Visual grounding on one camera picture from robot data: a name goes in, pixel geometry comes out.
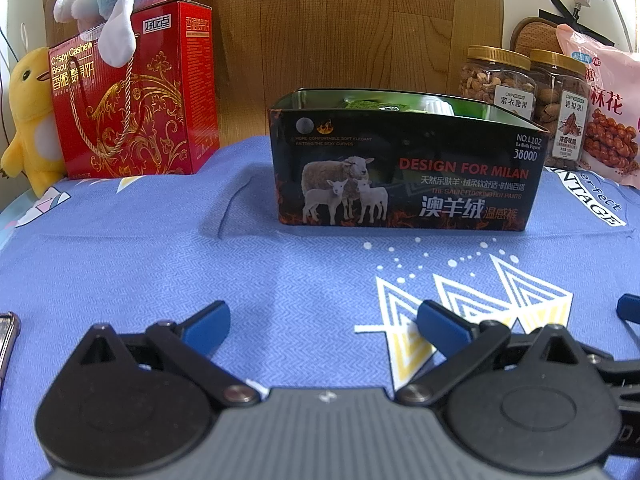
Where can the green packet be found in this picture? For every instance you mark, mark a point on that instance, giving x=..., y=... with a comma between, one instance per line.
x=377, y=104

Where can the pink snack bag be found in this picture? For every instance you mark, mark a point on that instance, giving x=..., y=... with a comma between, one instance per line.
x=607, y=110

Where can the white ribbed cup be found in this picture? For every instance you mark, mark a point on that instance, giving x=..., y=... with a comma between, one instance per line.
x=437, y=106

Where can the yellow plush duck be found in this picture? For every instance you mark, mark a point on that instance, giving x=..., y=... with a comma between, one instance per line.
x=30, y=110

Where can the pecan jar with gold lid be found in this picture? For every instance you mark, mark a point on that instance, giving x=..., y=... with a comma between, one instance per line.
x=560, y=105

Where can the red gift box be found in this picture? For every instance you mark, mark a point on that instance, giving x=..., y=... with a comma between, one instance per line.
x=130, y=105

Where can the cashew jar with gold lid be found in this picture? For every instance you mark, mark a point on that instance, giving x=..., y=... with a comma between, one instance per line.
x=492, y=85

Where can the blue printed blanket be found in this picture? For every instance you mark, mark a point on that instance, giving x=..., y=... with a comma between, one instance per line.
x=150, y=260

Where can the black tin box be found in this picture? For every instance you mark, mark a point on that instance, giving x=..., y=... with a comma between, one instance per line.
x=400, y=175

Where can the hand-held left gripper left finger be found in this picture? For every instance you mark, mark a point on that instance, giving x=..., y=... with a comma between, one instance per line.
x=205, y=327

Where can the phone with clear case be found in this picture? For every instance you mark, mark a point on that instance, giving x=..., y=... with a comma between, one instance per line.
x=6, y=345

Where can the black tape strip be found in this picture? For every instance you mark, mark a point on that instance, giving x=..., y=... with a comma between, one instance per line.
x=570, y=19

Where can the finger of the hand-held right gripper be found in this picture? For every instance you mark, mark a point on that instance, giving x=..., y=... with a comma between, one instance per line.
x=629, y=312
x=620, y=372

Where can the brown slipper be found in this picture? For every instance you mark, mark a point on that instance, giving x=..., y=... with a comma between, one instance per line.
x=537, y=35

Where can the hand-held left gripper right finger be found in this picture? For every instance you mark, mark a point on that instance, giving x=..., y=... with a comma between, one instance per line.
x=445, y=325

